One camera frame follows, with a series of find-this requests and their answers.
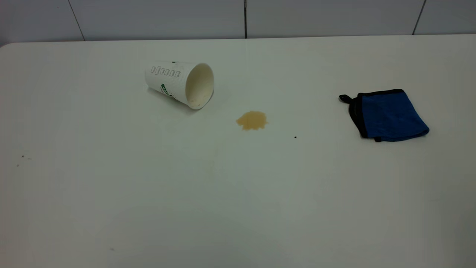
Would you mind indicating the white paper coffee cup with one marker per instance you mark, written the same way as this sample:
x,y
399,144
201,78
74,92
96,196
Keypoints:
x,y
169,81

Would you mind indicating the blue cloth with black trim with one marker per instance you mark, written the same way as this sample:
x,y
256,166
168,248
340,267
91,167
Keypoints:
x,y
390,115

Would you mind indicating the brown spilled coffee puddle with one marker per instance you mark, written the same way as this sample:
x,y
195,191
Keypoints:
x,y
253,120

